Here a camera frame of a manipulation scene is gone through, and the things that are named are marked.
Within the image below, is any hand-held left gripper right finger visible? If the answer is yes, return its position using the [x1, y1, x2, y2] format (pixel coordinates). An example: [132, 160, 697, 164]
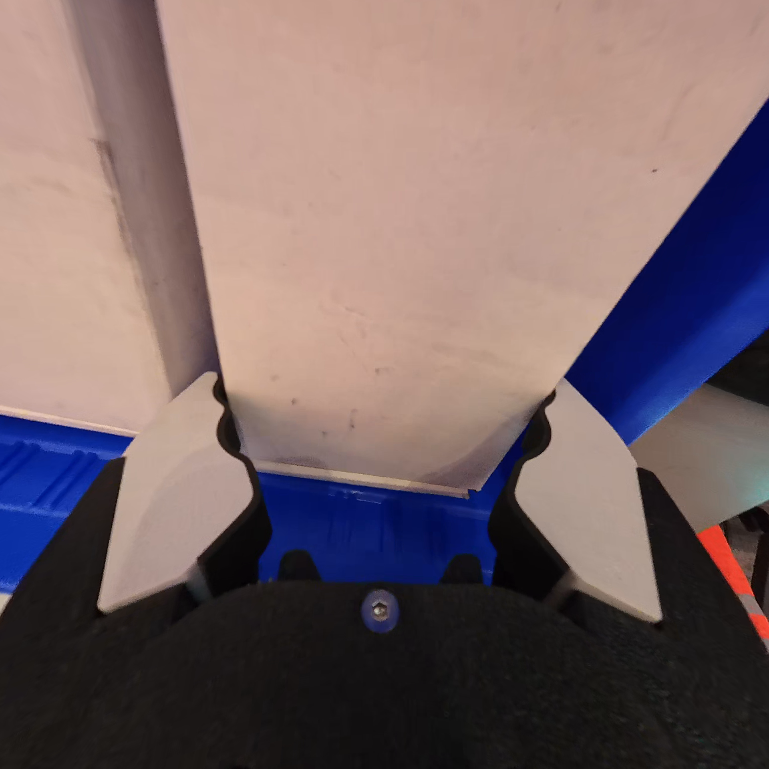
[487, 377, 664, 626]

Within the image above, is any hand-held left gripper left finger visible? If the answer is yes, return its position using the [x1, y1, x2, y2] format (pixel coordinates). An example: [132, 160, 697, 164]
[96, 371, 272, 615]

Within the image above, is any blue plastic bin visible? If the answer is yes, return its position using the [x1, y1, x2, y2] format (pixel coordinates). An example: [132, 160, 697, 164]
[0, 114, 769, 592]

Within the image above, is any white cardboard mailer box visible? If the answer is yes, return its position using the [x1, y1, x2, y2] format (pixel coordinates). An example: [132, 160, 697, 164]
[155, 0, 769, 499]
[0, 0, 220, 435]

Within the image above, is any orange traffic cone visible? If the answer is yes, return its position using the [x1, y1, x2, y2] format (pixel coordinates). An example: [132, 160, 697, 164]
[697, 524, 769, 652]

